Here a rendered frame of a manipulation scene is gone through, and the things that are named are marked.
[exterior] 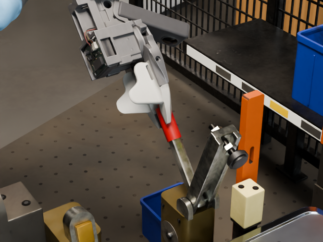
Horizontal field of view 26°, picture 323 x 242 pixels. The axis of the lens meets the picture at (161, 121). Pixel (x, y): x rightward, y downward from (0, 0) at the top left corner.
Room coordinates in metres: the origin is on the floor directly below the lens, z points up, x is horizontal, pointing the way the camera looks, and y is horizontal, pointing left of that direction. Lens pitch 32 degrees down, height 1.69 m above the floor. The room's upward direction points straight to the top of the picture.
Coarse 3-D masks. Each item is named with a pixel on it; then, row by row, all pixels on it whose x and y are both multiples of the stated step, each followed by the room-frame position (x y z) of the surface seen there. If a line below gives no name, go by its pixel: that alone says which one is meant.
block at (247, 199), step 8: (240, 184) 0.82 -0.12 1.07; (248, 184) 0.82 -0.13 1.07; (256, 184) 0.82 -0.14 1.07; (232, 192) 0.81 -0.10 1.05; (240, 192) 0.80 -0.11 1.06; (248, 192) 0.80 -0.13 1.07; (256, 192) 0.80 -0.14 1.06; (232, 200) 0.81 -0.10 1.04; (240, 200) 0.80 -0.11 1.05; (248, 200) 0.79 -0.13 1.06; (256, 200) 0.80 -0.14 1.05; (232, 208) 0.81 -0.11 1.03; (240, 208) 0.80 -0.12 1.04; (248, 208) 0.79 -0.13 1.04; (256, 208) 0.80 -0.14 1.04; (232, 216) 0.81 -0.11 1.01; (240, 216) 0.80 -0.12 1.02; (248, 216) 0.79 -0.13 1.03; (256, 216) 0.80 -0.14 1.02; (240, 224) 0.80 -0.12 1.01; (248, 224) 0.79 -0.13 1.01; (256, 224) 0.80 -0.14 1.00; (240, 232) 0.80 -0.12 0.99
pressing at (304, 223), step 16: (304, 208) 0.84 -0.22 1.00; (272, 224) 0.80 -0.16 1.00; (288, 224) 0.81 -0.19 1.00; (304, 224) 0.81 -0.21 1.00; (320, 224) 0.81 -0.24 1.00; (240, 240) 0.77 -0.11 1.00; (256, 240) 0.77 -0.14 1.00; (272, 240) 0.77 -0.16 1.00; (288, 240) 0.77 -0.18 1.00; (304, 240) 0.77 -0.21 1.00; (320, 240) 0.77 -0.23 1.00
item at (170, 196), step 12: (168, 192) 0.82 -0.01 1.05; (180, 192) 0.82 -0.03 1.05; (168, 204) 0.79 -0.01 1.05; (168, 216) 0.79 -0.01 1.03; (180, 216) 0.77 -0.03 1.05; (204, 216) 0.78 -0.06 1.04; (168, 228) 0.79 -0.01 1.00; (180, 228) 0.77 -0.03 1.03; (192, 228) 0.76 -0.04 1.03; (204, 228) 0.78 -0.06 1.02; (168, 240) 0.79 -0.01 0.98; (180, 240) 0.77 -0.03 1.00; (192, 240) 0.77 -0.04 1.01; (204, 240) 0.78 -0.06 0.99
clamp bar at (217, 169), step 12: (216, 132) 0.74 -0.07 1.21; (228, 132) 0.74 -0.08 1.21; (216, 144) 0.72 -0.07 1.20; (228, 144) 0.73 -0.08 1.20; (204, 156) 0.74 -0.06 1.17; (216, 156) 0.73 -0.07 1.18; (228, 156) 0.75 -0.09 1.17; (240, 156) 0.71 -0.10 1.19; (204, 168) 0.74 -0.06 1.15; (216, 168) 0.76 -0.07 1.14; (192, 180) 0.76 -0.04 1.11; (204, 180) 0.74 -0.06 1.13; (216, 180) 0.77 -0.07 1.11; (192, 192) 0.76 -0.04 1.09; (204, 192) 0.79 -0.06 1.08; (216, 192) 0.77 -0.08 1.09; (192, 204) 0.76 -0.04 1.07
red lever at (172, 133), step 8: (160, 112) 0.85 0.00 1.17; (160, 120) 0.84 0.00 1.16; (168, 128) 0.83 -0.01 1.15; (176, 128) 0.84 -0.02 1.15; (168, 136) 0.83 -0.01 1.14; (176, 136) 0.83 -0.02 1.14; (176, 144) 0.82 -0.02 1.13; (176, 152) 0.82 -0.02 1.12; (184, 152) 0.82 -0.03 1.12; (176, 160) 0.81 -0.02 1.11; (184, 160) 0.81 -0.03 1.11; (184, 168) 0.80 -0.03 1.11; (184, 176) 0.80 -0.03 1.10; (192, 176) 0.80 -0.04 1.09; (200, 200) 0.78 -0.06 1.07
